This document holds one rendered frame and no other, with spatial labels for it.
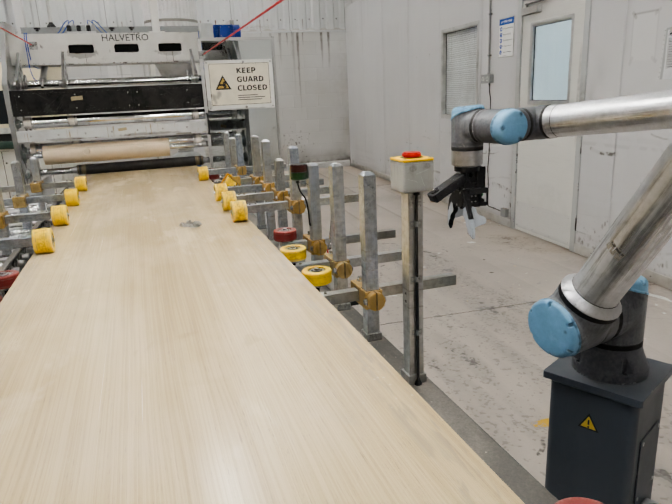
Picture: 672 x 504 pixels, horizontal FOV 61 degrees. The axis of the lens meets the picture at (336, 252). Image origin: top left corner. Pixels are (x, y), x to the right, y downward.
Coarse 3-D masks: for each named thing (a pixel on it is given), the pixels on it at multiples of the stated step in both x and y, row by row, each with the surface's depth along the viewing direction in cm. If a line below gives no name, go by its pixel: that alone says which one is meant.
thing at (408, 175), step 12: (420, 156) 121; (396, 168) 120; (408, 168) 117; (420, 168) 118; (432, 168) 119; (396, 180) 121; (408, 180) 118; (420, 180) 119; (432, 180) 120; (408, 192) 119
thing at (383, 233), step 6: (390, 228) 214; (348, 234) 208; (354, 234) 208; (378, 234) 210; (384, 234) 211; (390, 234) 212; (294, 240) 203; (300, 240) 203; (306, 240) 202; (348, 240) 207; (354, 240) 208; (282, 246) 199; (306, 246) 202
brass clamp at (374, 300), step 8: (352, 280) 162; (360, 288) 155; (360, 296) 156; (368, 296) 151; (376, 296) 152; (384, 296) 154; (360, 304) 157; (368, 304) 151; (376, 304) 151; (384, 304) 152
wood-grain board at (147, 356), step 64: (128, 192) 302; (192, 192) 292; (64, 256) 180; (128, 256) 177; (192, 256) 173; (256, 256) 170; (0, 320) 128; (64, 320) 127; (128, 320) 125; (192, 320) 123; (256, 320) 122; (320, 320) 120; (0, 384) 99; (64, 384) 98; (128, 384) 97; (192, 384) 96; (256, 384) 95; (320, 384) 94; (384, 384) 93; (0, 448) 80; (64, 448) 80; (128, 448) 79; (192, 448) 78; (256, 448) 77; (320, 448) 77; (384, 448) 76; (448, 448) 76
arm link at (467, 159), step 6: (480, 150) 160; (456, 156) 161; (462, 156) 160; (468, 156) 160; (474, 156) 160; (480, 156) 161; (456, 162) 162; (462, 162) 161; (468, 162) 160; (474, 162) 160; (480, 162) 161
